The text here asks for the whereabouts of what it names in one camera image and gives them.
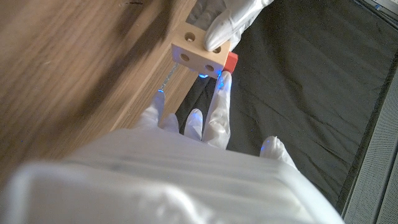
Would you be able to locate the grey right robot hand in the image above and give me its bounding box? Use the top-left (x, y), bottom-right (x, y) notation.
top-left (0, 70), bottom-right (346, 224)

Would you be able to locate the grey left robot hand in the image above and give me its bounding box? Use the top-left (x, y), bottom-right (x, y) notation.
top-left (186, 0), bottom-right (274, 52)

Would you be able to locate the red-headed wooden screw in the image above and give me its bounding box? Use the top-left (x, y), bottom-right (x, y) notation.
top-left (223, 51), bottom-right (239, 74)

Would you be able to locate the wooden block with holes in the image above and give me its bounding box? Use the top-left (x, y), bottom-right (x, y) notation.
top-left (170, 21), bottom-right (233, 79)

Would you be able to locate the grey perforated panel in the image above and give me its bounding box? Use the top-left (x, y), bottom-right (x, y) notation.
top-left (376, 158), bottom-right (398, 224)
top-left (343, 70), bottom-right (398, 224)

